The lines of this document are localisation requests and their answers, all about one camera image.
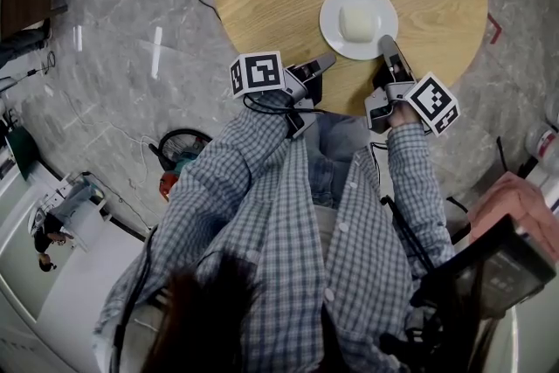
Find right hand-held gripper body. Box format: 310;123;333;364
364;72;460;138

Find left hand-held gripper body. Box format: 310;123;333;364
230;51;316;140

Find white round plate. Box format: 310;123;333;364
319;0;399;61

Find pale cream food block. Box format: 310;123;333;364
338;0;379;45

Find person's left forearm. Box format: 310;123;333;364
169;90;293;224

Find person's right forearm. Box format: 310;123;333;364
386;100;455;272

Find person's blue jeans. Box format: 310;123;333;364
305;113;372;209

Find black floor fan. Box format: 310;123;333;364
148;128;214;171

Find red floor tape corner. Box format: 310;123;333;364
487;12;503;45

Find group of red-label water bottles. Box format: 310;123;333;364
523;93;559;171

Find teal floor object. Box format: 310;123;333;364
174;152;200;176

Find red floor appliance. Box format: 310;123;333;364
156;169;180;203

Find person's torso in plaid shirt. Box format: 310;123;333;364
143;130;455;373

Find black screen device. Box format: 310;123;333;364
410;213;558;320

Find white bin with plastic bag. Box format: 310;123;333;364
43;172;110;252

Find dark wooden side table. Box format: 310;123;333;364
0;0;74;41

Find dark green panel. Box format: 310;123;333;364
6;124;40;180

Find curved white counter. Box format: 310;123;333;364
0;161;154;373

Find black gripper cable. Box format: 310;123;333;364
242;93;324;117

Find black strap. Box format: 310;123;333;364
496;136;510;174

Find white floor cable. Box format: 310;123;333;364
60;89;152;224

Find black power adapter cable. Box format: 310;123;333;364
12;50;58;79

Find black body cable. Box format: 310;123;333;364
108;226;158;373

